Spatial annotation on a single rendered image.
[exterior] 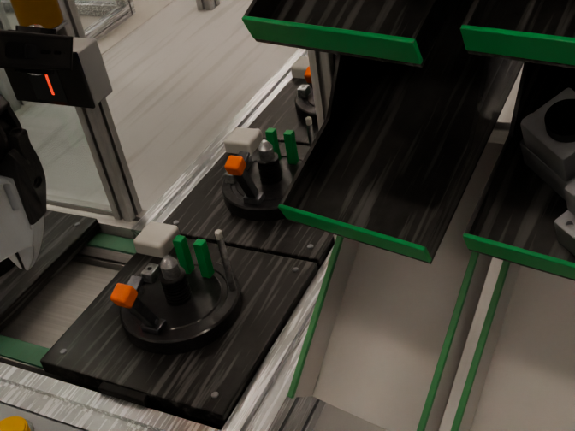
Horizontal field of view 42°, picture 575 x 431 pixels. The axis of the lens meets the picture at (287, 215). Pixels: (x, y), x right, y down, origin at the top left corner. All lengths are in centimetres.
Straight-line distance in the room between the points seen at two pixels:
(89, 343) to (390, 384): 36
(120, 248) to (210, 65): 74
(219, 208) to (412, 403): 45
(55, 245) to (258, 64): 76
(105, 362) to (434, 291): 38
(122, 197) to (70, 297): 15
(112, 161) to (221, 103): 55
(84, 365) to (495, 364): 44
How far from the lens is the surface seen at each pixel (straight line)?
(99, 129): 101
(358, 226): 60
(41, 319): 105
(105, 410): 84
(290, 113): 123
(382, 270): 72
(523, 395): 70
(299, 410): 84
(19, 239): 57
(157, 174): 137
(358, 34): 48
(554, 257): 55
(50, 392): 88
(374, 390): 72
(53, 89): 95
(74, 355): 90
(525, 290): 70
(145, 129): 152
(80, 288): 107
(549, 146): 54
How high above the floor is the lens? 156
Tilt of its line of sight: 36 degrees down
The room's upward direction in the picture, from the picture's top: 10 degrees counter-clockwise
